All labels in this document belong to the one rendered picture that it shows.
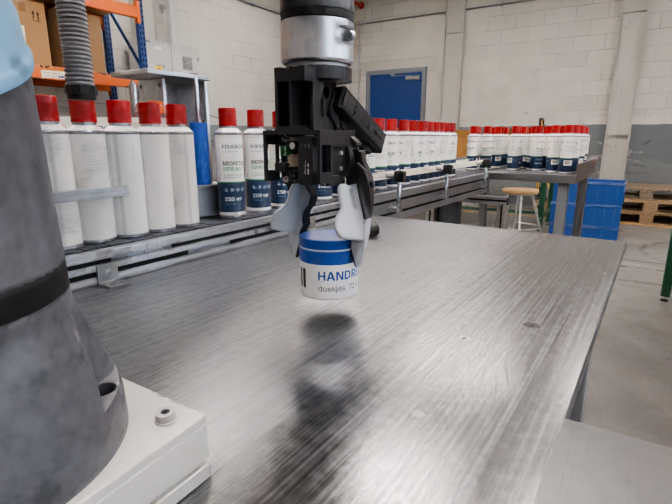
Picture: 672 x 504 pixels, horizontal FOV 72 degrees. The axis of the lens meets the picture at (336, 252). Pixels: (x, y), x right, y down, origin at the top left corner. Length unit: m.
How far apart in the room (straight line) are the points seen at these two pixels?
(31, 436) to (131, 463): 0.05
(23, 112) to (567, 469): 0.35
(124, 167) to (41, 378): 0.55
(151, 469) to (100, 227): 0.52
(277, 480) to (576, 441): 0.20
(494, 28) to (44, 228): 8.04
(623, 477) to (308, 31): 0.43
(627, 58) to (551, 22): 1.15
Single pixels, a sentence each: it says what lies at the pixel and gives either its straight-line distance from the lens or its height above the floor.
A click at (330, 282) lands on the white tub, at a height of 0.87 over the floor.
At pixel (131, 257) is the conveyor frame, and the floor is 0.86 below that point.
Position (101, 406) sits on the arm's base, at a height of 0.90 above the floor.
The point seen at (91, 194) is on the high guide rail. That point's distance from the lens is 0.73.
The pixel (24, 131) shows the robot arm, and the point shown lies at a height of 1.03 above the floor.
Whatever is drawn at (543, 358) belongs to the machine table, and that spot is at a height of 0.83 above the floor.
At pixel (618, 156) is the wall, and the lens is 7.74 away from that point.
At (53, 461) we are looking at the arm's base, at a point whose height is 0.89.
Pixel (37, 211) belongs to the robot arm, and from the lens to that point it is 0.25.
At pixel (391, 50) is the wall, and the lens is 8.73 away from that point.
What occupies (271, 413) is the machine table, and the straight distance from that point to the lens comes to 0.37.
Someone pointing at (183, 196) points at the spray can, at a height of 0.93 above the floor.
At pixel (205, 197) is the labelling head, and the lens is 0.93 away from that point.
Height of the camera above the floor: 1.03
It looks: 14 degrees down
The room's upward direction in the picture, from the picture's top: straight up
